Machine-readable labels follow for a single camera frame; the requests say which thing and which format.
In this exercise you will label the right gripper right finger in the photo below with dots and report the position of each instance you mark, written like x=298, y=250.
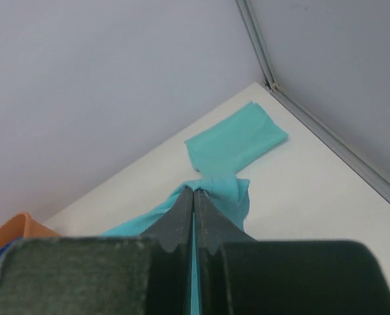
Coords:
x=312, y=277

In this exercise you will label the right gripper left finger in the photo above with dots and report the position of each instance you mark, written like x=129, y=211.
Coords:
x=63, y=275

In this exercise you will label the light blue t shirt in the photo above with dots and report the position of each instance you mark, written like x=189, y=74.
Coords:
x=221, y=193

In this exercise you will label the folded teal t shirt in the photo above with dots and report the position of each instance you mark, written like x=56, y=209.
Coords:
x=235, y=142

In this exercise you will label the orange plastic bin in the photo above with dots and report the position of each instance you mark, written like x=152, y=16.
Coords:
x=23, y=226

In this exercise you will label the royal blue t shirt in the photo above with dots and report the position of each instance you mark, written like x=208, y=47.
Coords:
x=3, y=252

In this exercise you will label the right aluminium corner post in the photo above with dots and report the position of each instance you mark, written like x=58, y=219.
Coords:
x=328, y=62

